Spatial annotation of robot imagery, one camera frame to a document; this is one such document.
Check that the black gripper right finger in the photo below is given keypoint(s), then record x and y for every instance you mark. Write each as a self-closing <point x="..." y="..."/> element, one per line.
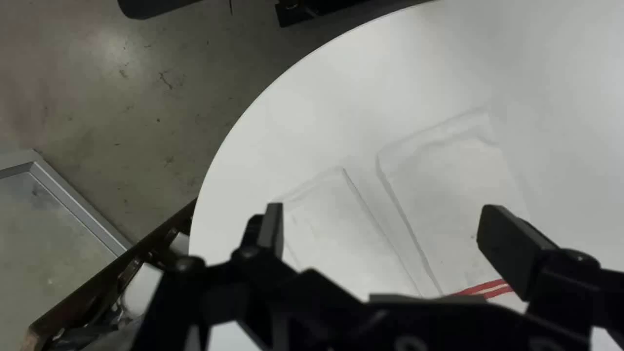
<point x="513" y="250"/>

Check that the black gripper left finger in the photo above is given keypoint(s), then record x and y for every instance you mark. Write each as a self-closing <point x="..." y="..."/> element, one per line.
<point x="271" y="226"/>

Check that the white towel with red stripes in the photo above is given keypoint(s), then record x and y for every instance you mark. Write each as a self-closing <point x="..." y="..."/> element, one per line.
<point x="454" y="187"/>

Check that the grey framed panel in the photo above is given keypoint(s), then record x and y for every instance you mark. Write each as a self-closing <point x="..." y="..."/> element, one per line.
<point x="45" y="240"/>

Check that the black rounded object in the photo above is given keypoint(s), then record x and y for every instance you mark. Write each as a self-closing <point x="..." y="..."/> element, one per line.
<point x="152" y="6"/>

